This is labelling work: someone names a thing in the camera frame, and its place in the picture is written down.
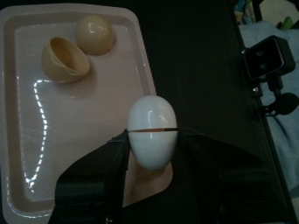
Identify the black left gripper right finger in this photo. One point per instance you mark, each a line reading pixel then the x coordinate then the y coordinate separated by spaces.
pixel 226 178

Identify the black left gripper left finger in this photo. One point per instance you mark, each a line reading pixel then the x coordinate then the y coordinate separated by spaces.
pixel 94 180

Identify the white toy egg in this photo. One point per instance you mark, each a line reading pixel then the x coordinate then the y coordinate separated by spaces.
pixel 152 131

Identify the pink plastic tray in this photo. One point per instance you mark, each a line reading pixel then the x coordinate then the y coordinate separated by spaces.
pixel 78 116

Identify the light blue cloth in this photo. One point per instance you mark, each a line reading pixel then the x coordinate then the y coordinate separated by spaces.
pixel 286 122

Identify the beige eggshell half hollow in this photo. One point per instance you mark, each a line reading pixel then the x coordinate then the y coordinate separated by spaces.
pixel 64 61

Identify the beige eggshell half closed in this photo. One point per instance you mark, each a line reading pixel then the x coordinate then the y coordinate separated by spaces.
pixel 95 34

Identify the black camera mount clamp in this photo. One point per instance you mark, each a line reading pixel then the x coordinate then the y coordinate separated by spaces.
pixel 281 99

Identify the black table-level camera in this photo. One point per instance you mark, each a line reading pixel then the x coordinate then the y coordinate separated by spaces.
pixel 269 57

